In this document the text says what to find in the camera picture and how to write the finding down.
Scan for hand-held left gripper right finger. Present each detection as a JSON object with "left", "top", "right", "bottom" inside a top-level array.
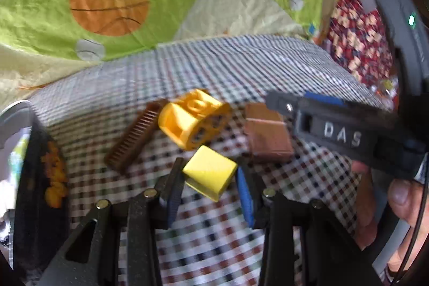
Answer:
[{"left": 235, "top": 166, "right": 383, "bottom": 286}]

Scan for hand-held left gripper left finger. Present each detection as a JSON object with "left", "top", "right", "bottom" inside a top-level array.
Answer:
[{"left": 37, "top": 156, "right": 186, "bottom": 286}]

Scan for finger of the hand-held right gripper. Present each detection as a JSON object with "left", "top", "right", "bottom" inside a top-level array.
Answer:
[
  {"left": 303, "top": 91, "right": 399, "bottom": 119},
  {"left": 266, "top": 90, "right": 427, "bottom": 181}
]

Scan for yellow toy cube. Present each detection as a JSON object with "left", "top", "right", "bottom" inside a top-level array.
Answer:
[{"left": 183, "top": 144, "right": 238, "bottom": 202}]

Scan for brown toy block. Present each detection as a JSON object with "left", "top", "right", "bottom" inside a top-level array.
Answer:
[{"left": 243, "top": 103, "right": 295, "bottom": 164}]

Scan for round black metal tin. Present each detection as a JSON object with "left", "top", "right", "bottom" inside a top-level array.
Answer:
[{"left": 0, "top": 100, "right": 72, "bottom": 275}]

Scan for person's right hand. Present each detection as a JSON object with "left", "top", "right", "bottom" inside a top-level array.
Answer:
[{"left": 351, "top": 159, "right": 423, "bottom": 251}]

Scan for clear plastic packet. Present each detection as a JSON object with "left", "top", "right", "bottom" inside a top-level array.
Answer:
[{"left": 371, "top": 78, "right": 400, "bottom": 107}]

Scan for red patterned cushion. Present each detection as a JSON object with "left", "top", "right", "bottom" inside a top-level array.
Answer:
[{"left": 323, "top": 0, "right": 398, "bottom": 89}]

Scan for checkered bed sheet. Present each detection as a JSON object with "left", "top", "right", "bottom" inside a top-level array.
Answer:
[{"left": 7, "top": 34, "right": 396, "bottom": 286}]

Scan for brown ribbed toy piece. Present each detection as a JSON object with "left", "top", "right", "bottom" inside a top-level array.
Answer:
[{"left": 105, "top": 99, "right": 169, "bottom": 174}]

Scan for orange toy wheel block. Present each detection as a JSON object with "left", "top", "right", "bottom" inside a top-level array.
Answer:
[{"left": 158, "top": 89, "right": 232, "bottom": 151}]

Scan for black cable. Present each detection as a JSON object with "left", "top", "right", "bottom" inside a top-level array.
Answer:
[{"left": 393, "top": 152, "right": 429, "bottom": 284}]

